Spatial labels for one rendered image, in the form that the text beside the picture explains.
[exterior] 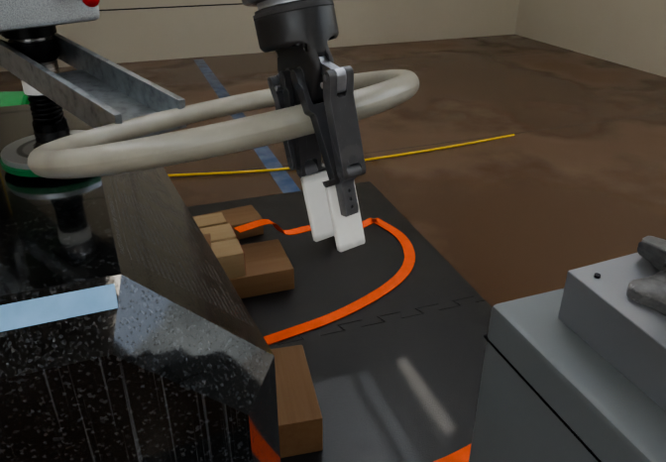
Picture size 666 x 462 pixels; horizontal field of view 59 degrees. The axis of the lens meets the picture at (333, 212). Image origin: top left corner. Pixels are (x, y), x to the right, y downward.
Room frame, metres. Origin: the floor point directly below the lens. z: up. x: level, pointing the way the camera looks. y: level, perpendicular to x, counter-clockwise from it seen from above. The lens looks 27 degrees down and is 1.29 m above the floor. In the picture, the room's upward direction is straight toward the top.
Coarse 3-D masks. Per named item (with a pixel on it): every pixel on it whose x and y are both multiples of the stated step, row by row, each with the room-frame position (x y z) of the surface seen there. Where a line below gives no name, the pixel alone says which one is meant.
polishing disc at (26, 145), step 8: (32, 136) 1.26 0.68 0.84; (16, 144) 1.21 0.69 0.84; (24, 144) 1.21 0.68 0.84; (32, 144) 1.21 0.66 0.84; (8, 152) 1.16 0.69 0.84; (16, 152) 1.16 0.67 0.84; (24, 152) 1.16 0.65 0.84; (8, 160) 1.12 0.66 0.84; (16, 160) 1.12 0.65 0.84; (24, 160) 1.12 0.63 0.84; (16, 168) 1.10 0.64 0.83; (24, 168) 1.10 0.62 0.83
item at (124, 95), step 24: (0, 48) 1.16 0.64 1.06; (72, 48) 1.18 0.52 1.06; (24, 72) 1.08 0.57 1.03; (48, 72) 1.01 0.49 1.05; (72, 72) 1.14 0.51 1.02; (96, 72) 1.12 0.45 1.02; (120, 72) 1.05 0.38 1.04; (48, 96) 1.02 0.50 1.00; (72, 96) 0.94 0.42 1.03; (96, 96) 1.03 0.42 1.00; (120, 96) 1.03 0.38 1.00; (144, 96) 1.00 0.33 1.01; (168, 96) 0.94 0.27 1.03; (96, 120) 0.89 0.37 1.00; (120, 120) 0.85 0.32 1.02
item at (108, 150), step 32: (256, 96) 0.95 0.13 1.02; (384, 96) 0.59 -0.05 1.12; (96, 128) 0.81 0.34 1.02; (128, 128) 0.85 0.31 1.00; (160, 128) 0.89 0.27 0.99; (192, 128) 0.51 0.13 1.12; (224, 128) 0.51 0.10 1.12; (256, 128) 0.51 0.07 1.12; (288, 128) 0.52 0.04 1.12; (32, 160) 0.58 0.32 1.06; (64, 160) 0.53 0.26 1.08; (96, 160) 0.51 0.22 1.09; (128, 160) 0.50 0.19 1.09; (160, 160) 0.50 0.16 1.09; (192, 160) 0.50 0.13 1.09
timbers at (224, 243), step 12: (204, 228) 2.00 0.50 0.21; (216, 228) 2.00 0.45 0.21; (228, 228) 2.00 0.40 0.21; (216, 240) 1.91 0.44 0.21; (228, 240) 1.90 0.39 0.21; (216, 252) 1.82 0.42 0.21; (228, 252) 1.82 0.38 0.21; (240, 252) 1.82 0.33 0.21; (228, 264) 1.79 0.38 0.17; (240, 264) 1.81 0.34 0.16; (228, 276) 1.79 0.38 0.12; (240, 276) 1.81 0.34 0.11
